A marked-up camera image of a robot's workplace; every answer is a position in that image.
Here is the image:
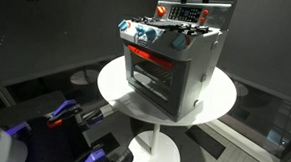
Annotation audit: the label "blue stove knob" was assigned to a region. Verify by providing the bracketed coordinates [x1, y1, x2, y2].
[145, 27, 159, 44]
[134, 24, 147, 38]

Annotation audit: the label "grey toy stove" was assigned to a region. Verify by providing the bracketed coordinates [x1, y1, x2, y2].
[112, 0, 234, 125]

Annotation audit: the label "large orange stove knob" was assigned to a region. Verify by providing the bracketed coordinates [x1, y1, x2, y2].
[156, 5, 167, 18]

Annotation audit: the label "grey ribbed griddle plate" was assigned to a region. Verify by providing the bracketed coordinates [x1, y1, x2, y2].
[147, 18, 187, 30]

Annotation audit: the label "grey burner grate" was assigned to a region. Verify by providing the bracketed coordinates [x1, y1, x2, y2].
[185, 23, 212, 37]
[131, 15, 151, 24]

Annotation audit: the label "purple black clamp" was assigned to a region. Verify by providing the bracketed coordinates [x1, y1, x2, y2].
[70, 143, 135, 162]
[81, 107, 106, 127]

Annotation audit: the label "black storage bins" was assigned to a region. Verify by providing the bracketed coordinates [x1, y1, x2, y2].
[214, 71, 291, 162]

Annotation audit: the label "orange oven door handle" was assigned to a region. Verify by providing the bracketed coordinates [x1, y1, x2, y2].
[125, 44, 176, 70]

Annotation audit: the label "blue knob with orange ring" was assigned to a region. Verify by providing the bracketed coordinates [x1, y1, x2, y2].
[170, 33, 192, 52]
[117, 18, 133, 32]

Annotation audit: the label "white round pedestal table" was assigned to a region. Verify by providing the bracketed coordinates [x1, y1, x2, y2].
[92, 52, 240, 162]

